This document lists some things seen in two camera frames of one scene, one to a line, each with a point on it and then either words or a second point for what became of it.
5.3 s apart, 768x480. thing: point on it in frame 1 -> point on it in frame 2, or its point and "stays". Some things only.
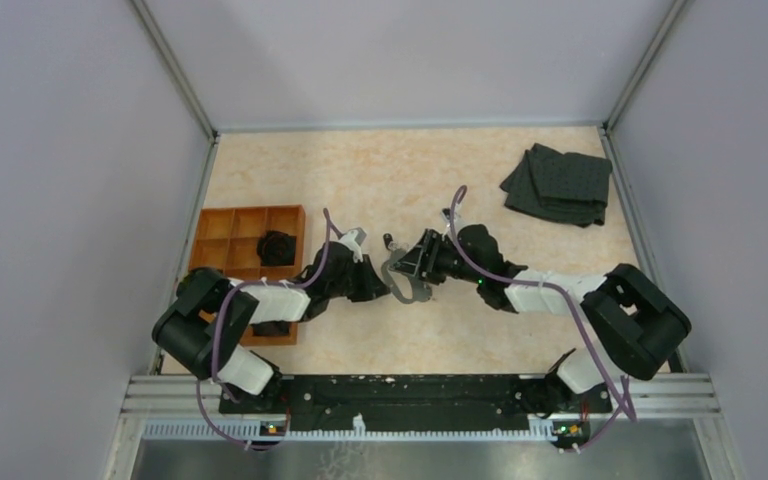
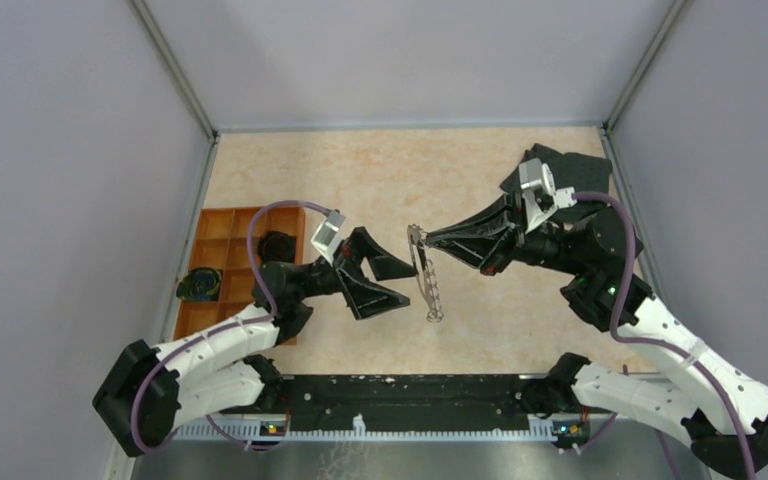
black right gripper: [424, 258] -> [479, 239]
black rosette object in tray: [276, 248] stays
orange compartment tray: [227, 240] stays
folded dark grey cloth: [569, 188] stays
